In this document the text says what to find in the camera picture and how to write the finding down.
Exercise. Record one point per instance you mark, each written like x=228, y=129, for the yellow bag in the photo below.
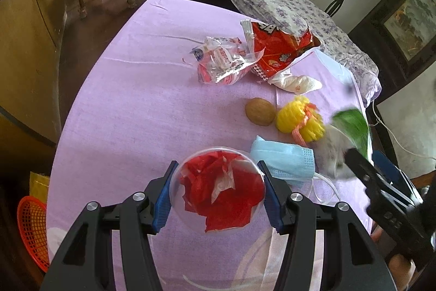
x=39, y=188

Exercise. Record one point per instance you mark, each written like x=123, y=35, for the red paper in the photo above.
x=235, y=202

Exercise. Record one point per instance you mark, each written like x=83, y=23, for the clear plastic wrapper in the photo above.
x=221, y=59

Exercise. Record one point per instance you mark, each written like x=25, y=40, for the wooden cabinet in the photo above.
x=27, y=38

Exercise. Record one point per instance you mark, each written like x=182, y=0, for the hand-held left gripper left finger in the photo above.
x=163, y=202

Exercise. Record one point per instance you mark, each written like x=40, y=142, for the purple tablecloth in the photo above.
x=136, y=90

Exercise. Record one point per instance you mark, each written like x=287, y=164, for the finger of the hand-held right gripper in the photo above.
x=386, y=166
x=361, y=165

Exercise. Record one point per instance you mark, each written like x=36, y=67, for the green packet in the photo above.
x=352, y=122

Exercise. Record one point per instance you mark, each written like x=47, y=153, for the red snack bag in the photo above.
x=276, y=52

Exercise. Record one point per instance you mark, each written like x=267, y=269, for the person's right hand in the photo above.
x=400, y=274

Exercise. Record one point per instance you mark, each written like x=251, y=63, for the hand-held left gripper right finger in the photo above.
x=272, y=200

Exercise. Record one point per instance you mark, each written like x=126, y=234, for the blue face mask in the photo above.
x=282, y=154

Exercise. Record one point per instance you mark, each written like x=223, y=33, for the dark framed painting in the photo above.
x=408, y=15

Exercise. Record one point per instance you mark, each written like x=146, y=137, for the red plastic basket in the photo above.
x=30, y=229

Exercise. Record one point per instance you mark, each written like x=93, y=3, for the clear plastic cup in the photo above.
x=218, y=154

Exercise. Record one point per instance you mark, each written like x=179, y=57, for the white tissue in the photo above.
x=299, y=83

